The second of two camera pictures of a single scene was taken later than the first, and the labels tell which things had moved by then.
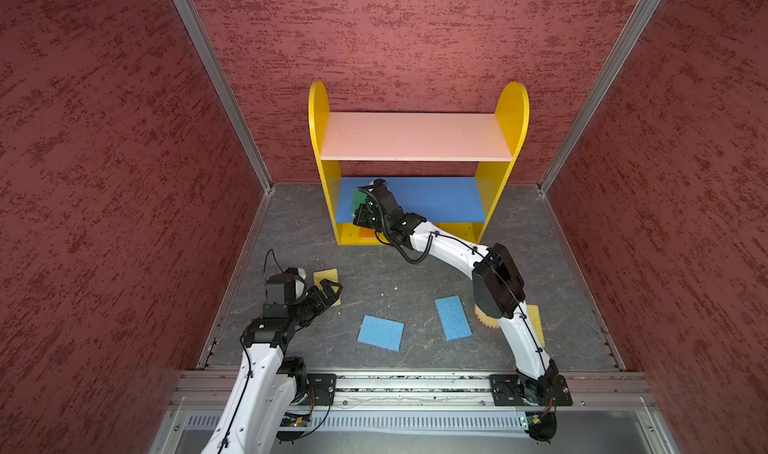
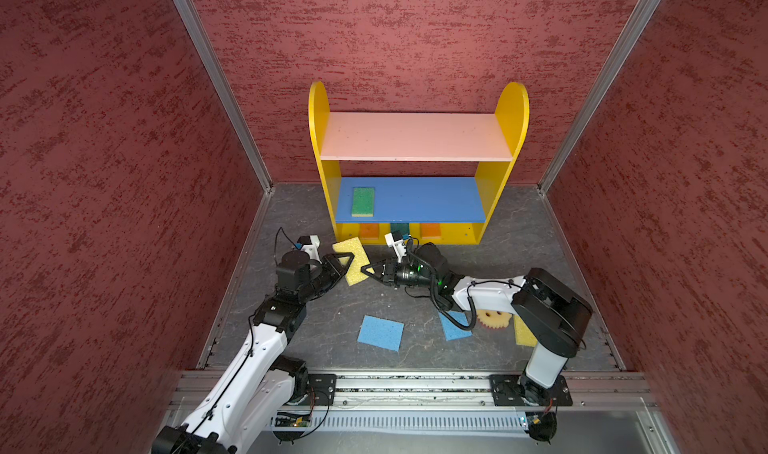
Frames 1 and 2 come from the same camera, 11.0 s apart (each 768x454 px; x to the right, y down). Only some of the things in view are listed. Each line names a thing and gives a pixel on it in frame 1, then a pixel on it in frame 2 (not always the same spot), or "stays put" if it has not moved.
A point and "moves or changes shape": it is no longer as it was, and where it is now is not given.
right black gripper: [361, 214] to [390, 271]
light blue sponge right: [453, 317] stays put
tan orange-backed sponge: [366, 233] stays put
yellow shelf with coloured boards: [444, 166] stays put
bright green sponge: [358, 199] stays put
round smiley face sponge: [485, 319] stays put
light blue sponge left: [381, 332] stays put
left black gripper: [320, 303] to [327, 262]
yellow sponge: [330, 274] moves or changes shape
